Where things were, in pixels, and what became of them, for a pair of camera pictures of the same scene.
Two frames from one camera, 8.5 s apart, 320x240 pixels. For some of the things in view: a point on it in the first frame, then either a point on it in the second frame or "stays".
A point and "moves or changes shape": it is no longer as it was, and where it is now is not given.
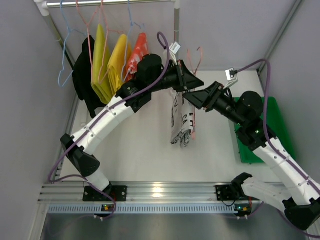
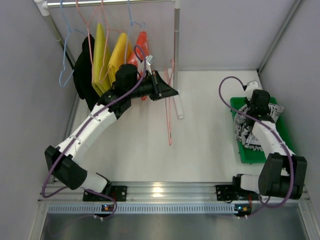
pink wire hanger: x=194 y=70 to x=169 y=79
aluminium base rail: x=138 y=192 stays
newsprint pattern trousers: x=183 y=119 moves or changes shape
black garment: x=82 y=76 stays
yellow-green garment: x=100 y=82 stays
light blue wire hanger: x=68 y=29 stays
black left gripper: x=180 y=76 to x=155 y=88
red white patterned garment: x=140 y=49 stays
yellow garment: x=118 y=62 stays
